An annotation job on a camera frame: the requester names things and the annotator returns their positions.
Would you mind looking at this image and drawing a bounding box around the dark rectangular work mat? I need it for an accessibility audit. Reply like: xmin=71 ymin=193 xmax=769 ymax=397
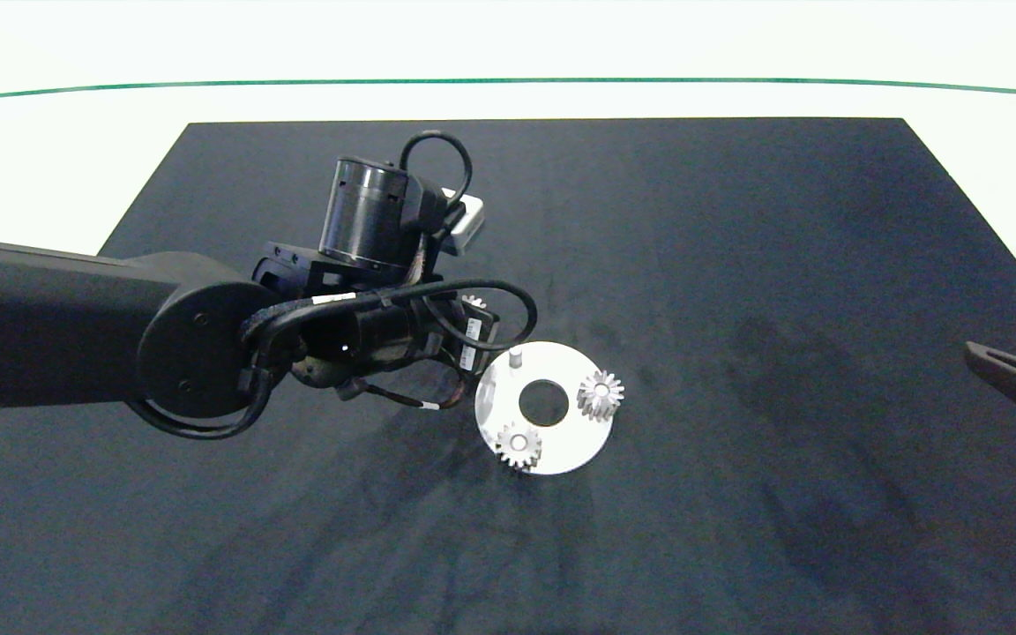
xmin=0 ymin=117 xmax=1016 ymax=635

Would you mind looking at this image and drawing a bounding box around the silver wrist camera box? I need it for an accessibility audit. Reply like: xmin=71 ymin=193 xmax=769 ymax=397
xmin=440 ymin=187 xmax=487 ymax=258

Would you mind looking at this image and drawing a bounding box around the round white pinned carrier plate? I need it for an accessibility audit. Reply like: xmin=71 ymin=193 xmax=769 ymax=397
xmin=474 ymin=341 xmax=614 ymax=477

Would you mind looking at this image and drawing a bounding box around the long black arm cable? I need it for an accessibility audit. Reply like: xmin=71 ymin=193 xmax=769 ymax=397
xmin=126 ymin=280 xmax=539 ymax=441

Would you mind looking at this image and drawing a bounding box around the black camera cable loop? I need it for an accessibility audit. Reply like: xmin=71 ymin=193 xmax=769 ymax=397
xmin=399 ymin=130 xmax=474 ymax=234

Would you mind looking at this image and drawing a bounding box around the thin braided arm cable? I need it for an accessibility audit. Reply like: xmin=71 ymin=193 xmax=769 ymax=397
xmin=339 ymin=366 xmax=475 ymax=413

